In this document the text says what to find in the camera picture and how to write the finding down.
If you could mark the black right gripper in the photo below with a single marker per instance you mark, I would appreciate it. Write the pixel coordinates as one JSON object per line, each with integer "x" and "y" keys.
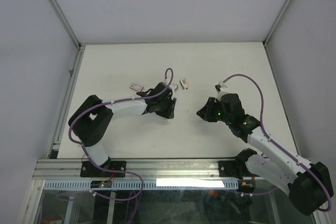
{"x": 205, "y": 112}

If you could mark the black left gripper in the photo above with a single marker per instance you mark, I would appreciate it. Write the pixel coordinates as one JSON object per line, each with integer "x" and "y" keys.
{"x": 169, "y": 113}

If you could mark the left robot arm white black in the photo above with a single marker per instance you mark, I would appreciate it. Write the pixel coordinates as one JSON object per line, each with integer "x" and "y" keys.
{"x": 89, "y": 123}

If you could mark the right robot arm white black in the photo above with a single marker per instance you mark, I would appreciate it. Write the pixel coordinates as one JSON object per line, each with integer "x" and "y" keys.
{"x": 307, "y": 185}

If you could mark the red white staple box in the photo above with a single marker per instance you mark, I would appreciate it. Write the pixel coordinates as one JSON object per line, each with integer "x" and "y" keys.
{"x": 136, "y": 87}

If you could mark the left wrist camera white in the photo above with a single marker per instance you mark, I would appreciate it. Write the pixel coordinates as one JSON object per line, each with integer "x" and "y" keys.
{"x": 173, "y": 86}

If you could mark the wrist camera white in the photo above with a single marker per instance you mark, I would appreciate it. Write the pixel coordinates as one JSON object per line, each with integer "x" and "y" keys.
{"x": 173, "y": 86}
{"x": 220, "y": 87}

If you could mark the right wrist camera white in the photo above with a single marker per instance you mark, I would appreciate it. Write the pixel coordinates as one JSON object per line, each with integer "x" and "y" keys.
{"x": 220, "y": 87}

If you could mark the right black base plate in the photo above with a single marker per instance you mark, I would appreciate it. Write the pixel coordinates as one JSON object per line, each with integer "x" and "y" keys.
{"x": 230, "y": 169}

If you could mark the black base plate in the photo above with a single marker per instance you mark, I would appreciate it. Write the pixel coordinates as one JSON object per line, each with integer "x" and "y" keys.
{"x": 116, "y": 169}
{"x": 230, "y": 169}

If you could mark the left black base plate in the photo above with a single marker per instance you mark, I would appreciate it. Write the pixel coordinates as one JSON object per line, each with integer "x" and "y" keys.
{"x": 116, "y": 169}

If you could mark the aluminium mounting rail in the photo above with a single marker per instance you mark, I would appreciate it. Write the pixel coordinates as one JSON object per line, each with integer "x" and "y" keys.
{"x": 200, "y": 168}

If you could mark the white slotted cable duct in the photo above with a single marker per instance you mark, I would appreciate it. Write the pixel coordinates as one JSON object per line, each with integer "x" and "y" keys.
{"x": 154, "y": 184}

